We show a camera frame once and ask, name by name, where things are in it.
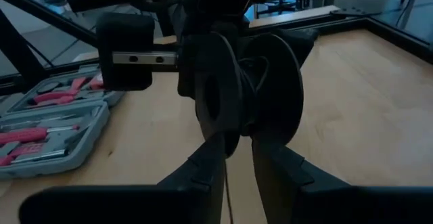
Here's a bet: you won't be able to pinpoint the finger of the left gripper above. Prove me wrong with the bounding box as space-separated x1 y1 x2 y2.
177 34 204 99

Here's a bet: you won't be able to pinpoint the red bit holder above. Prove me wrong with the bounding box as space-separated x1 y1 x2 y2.
18 141 45 154

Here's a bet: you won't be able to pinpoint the red black utility knife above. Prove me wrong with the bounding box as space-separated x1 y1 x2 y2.
68 76 88 91

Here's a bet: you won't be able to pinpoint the red handled hammer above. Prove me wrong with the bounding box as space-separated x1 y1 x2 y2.
0 125 81 146

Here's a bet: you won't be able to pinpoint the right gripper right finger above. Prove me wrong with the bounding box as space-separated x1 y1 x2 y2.
252 138 351 224

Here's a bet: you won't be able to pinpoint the grey plastic tool case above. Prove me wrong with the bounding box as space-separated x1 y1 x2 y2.
0 64 127 180

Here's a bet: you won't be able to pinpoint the red handled pliers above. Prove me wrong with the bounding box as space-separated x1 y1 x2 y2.
32 87 88 106

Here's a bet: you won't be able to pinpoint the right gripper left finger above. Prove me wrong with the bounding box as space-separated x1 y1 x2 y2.
157 131 227 224

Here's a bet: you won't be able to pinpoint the red tape measure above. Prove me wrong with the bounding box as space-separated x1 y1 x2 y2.
87 74 105 90

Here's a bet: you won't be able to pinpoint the black aluminium table frame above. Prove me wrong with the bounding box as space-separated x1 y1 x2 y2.
0 0 433 96

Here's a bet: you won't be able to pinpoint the black cord spool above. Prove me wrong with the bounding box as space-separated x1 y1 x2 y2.
193 30 304 160

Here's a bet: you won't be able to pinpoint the red handled screwdriver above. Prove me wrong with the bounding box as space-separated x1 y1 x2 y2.
0 148 69 166

